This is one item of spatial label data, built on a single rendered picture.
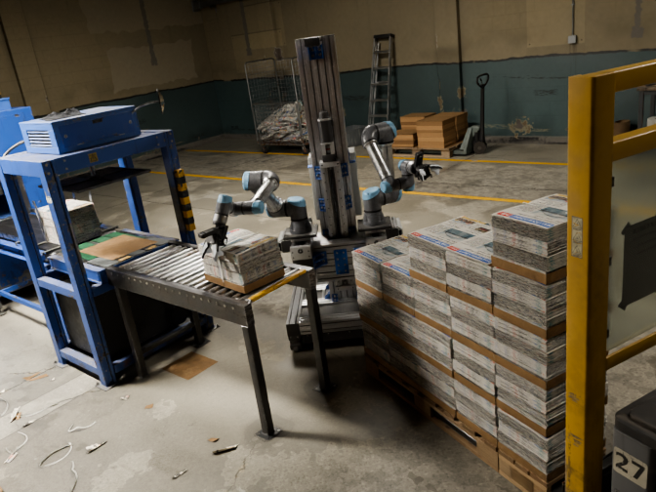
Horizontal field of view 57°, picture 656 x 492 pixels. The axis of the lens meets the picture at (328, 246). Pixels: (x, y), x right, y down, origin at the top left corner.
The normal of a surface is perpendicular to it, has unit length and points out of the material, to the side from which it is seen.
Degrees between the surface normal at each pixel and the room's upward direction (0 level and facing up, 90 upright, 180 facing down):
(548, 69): 90
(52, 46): 90
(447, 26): 90
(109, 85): 90
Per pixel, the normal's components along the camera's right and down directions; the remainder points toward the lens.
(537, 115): -0.63, 0.33
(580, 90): -0.87, 0.27
